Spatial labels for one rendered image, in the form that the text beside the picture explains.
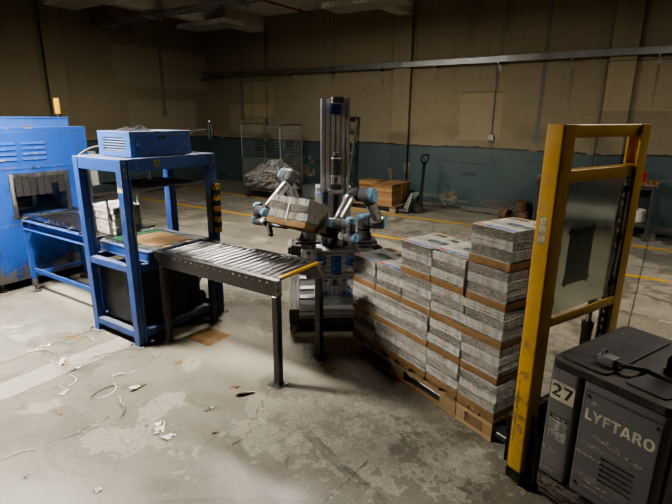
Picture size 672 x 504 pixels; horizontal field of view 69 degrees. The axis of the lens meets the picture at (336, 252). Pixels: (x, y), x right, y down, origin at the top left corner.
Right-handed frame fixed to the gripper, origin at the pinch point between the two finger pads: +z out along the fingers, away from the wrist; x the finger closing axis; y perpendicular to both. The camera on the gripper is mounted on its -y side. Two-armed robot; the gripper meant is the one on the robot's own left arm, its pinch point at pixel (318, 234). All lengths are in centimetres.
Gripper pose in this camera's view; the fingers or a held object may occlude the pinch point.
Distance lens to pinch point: 384.1
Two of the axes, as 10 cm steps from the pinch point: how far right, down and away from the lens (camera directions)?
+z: -8.3, -1.6, 5.3
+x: -5.1, -1.3, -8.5
